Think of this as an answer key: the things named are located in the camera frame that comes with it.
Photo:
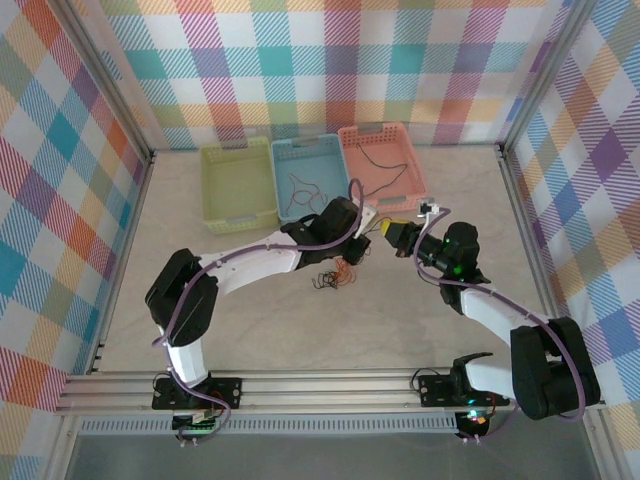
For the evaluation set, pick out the green plastic basket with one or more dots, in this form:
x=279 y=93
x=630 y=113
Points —
x=240 y=185

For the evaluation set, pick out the aluminium mounting rail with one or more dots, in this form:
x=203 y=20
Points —
x=325 y=390

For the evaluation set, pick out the aluminium side rail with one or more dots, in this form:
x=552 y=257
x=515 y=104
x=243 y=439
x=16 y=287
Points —
x=525 y=220
x=135 y=225

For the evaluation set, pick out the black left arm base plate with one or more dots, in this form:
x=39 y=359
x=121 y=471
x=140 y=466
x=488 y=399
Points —
x=230 y=392

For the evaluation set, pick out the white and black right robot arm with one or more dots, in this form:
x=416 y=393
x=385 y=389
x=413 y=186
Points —
x=490 y=310

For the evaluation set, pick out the blue plastic basket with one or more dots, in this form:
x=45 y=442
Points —
x=312 y=160

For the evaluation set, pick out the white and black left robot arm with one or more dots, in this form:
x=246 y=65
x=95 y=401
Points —
x=250 y=260

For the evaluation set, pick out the aluminium frame post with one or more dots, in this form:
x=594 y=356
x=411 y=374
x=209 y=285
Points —
x=107 y=80
x=542 y=70

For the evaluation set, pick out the pink plastic basket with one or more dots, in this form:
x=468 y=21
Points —
x=395 y=145

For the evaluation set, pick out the right controller board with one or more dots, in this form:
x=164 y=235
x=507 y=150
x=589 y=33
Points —
x=472 y=419

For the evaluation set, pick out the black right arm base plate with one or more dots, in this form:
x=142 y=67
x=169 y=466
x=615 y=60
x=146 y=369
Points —
x=435 y=390

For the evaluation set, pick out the green left controller board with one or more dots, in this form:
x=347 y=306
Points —
x=197 y=422

